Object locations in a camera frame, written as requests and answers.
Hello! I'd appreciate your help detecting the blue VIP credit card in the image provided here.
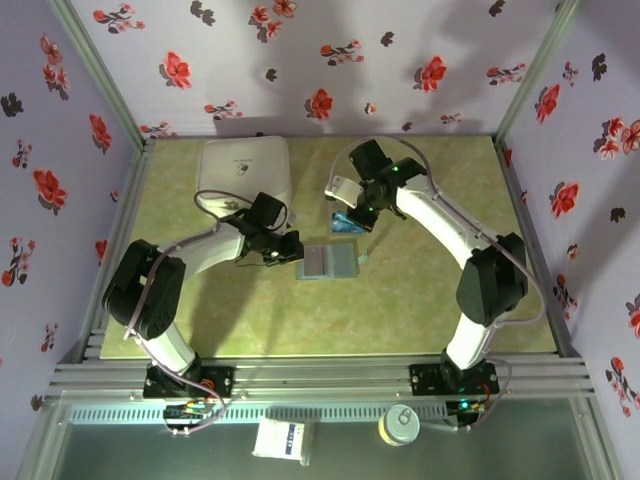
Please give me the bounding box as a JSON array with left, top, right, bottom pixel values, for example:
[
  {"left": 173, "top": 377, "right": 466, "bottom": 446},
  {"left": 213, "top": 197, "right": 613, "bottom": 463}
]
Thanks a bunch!
[{"left": 331, "top": 209, "right": 366, "bottom": 235}]

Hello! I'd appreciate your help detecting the aluminium side rail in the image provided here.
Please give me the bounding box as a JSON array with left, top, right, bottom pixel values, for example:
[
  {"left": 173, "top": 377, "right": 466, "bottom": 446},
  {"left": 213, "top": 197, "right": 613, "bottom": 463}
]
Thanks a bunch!
[
  {"left": 492, "top": 137, "right": 586, "bottom": 359},
  {"left": 57, "top": 138, "right": 157, "bottom": 364}
]

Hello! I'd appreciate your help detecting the green leather card holder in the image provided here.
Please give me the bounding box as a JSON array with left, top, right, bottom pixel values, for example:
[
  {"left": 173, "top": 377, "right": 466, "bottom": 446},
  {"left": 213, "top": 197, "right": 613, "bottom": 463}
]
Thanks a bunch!
[{"left": 294, "top": 242, "right": 372, "bottom": 283}]

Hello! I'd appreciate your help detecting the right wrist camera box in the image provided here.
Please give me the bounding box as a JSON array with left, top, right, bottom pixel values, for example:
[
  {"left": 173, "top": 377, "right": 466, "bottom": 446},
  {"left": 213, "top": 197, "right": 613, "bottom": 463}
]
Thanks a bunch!
[{"left": 323, "top": 174, "right": 367, "bottom": 209}]

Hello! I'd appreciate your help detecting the lilac right arm cable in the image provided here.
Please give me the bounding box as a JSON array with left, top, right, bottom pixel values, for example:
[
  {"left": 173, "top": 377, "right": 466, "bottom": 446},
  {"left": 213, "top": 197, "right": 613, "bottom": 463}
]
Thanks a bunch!
[{"left": 329, "top": 135, "right": 547, "bottom": 431}]

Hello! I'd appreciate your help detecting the tin can with pull tab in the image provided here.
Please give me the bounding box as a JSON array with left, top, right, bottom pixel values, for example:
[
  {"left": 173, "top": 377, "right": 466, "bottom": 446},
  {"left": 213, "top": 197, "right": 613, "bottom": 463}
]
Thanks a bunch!
[{"left": 377, "top": 403, "right": 422, "bottom": 448}]

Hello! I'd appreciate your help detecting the aluminium corner post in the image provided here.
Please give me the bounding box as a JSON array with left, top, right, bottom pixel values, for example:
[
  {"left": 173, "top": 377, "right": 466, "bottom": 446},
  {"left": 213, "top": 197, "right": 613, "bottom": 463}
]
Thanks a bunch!
[
  {"left": 45, "top": 0, "right": 157, "bottom": 151},
  {"left": 492, "top": 0, "right": 584, "bottom": 146}
]

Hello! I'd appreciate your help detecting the white cardboard box blue print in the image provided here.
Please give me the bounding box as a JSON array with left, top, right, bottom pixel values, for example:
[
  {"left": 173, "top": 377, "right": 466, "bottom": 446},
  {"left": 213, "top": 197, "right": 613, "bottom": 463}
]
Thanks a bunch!
[{"left": 250, "top": 418, "right": 315, "bottom": 467}]

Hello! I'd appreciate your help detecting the long aluminium frame rail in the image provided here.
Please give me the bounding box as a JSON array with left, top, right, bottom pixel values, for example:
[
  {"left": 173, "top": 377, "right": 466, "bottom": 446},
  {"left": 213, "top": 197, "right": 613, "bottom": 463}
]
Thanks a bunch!
[{"left": 43, "top": 352, "right": 597, "bottom": 401}]

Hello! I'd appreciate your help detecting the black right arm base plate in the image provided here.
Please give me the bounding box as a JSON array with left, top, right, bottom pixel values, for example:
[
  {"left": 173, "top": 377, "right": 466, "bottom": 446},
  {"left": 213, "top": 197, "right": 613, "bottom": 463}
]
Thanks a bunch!
[{"left": 408, "top": 362, "right": 501, "bottom": 397}]

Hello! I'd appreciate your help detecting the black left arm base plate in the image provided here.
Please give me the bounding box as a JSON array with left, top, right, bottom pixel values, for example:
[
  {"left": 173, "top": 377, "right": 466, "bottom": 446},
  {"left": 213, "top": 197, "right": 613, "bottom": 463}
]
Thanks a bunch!
[{"left": 142, "top": 364, "right": 236, "bottom": 400}]

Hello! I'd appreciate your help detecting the grey slotted cable duct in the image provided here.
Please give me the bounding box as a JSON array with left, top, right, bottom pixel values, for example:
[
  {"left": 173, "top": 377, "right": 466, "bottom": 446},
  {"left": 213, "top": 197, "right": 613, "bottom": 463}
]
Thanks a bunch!
[{"left": 67, "top": 403, "right": 449, "bottom": 425}]

